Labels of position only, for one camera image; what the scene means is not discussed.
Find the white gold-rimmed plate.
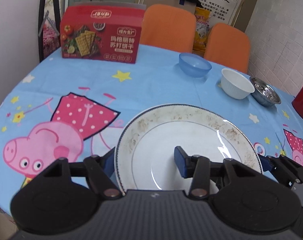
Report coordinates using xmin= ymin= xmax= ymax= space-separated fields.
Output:
xmin=114 ymin=104 xmax=263 ymax=193

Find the stainless steel bowl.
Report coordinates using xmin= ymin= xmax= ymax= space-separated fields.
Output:
xmin=250 ymin=76 xmax=281 ymax=108

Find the white ribbed bowl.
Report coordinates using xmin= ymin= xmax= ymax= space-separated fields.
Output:
xmin=221 ymin=68 xmax=255 ymax=100

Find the blue plastic bowl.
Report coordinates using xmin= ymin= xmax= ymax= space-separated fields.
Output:
xmin=178 ymin=53 xmax=212 ymax=78

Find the cartoon pig tablecloth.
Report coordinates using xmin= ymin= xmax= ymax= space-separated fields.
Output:
xmin=0 ymin=45 xmax=303 ymax=212

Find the right orange chair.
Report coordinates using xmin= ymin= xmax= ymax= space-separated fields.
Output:
xmin=204 ymin=23 xmax=251 ymax=74

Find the orange chair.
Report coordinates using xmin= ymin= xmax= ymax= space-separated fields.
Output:
xmin=204 ymin=23 xmax=251 ymax=74
xmin=140 ymin=4 xmax=196 ymax=53

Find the red cracker box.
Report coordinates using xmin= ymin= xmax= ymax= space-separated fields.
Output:
xmin=60 ymin=2 xmax=146 ymax=64

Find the left orange chair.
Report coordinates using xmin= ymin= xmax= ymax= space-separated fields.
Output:
xmin=140 ymin=4 xmax=196 ymax=53

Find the black metal rack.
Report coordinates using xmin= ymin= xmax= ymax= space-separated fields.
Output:
xmin=38 ymin=0 xmax=61 ymax=62

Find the yellow snack bag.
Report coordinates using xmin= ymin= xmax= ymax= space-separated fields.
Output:
xmin=193 ymin=7 xmax=211 ymax=55

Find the poster with chinese text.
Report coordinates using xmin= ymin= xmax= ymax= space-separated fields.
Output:
xmin=138 ymin=0 xmax=246 ymax=33

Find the cardboard box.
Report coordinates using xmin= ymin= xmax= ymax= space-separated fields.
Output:
xmin=141 ymin=0 xmax=196 ymax=14

